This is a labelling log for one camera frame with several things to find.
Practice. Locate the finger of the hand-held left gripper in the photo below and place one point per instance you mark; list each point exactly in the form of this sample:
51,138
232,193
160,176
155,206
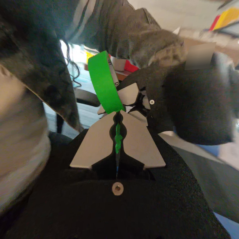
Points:
139,116
128,94

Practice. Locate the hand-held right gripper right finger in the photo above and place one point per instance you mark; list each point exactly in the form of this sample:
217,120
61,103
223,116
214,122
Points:
140,147

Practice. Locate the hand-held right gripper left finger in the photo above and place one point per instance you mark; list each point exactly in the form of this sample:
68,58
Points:
97,147

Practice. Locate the green tape roll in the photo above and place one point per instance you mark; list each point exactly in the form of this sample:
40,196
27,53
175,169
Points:
102,84

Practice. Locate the person's left forearm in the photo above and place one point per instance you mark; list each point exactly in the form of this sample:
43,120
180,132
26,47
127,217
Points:
134,37

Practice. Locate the white box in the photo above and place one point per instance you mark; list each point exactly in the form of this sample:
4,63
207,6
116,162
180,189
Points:
118,63

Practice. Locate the blue paper sheet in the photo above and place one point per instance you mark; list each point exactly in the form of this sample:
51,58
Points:
209,149

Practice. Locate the yellow and red object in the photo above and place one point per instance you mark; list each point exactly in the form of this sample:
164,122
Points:
226,18

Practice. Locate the person's torso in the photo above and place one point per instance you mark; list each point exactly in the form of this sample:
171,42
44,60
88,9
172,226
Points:
33,74

